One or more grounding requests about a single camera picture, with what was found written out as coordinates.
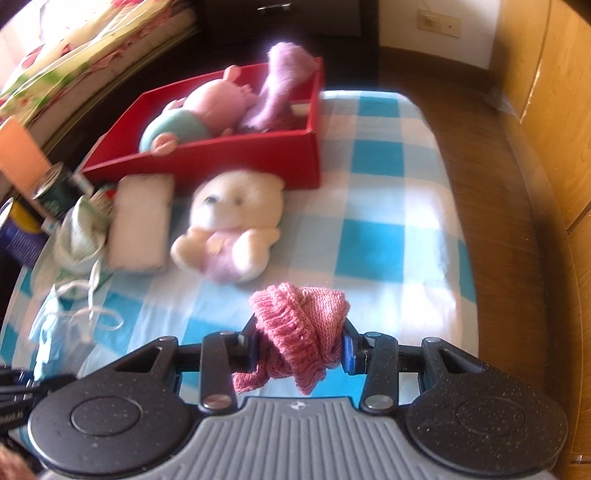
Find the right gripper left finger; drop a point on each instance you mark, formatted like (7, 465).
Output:
(223, 354)

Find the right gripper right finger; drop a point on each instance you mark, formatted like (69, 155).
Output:
(375, 355)

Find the pink knitted hat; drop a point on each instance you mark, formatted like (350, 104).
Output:
(301, 330)

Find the blue face mask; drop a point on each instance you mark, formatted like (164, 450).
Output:
(64, 339)

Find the cream teddy bear plush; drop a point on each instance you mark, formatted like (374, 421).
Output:
(233, 222)

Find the pink pig plush toy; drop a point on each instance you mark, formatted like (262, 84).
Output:
(211, 110)

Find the purple knitted cloth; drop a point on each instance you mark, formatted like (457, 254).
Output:
(289, 67)

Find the light green towel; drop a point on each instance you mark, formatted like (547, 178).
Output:
(72, 249)

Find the person left hand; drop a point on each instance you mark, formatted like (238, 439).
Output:
(13, 467)

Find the blue drink can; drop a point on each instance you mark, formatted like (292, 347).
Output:
(21, 234)

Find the dark green drink can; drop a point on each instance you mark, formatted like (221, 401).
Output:
(59, 189)

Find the red cardboard box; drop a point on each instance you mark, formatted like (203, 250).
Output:
(294, 154)

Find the bed mattress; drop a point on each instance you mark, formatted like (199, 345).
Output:
(68, 107)

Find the dark wooden nightstand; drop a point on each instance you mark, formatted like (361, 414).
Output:
(345, 34)

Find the wooden wardrobe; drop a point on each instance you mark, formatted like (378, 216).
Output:
(541, 64)

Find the wall power socket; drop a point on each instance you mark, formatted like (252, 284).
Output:
(438, 23)

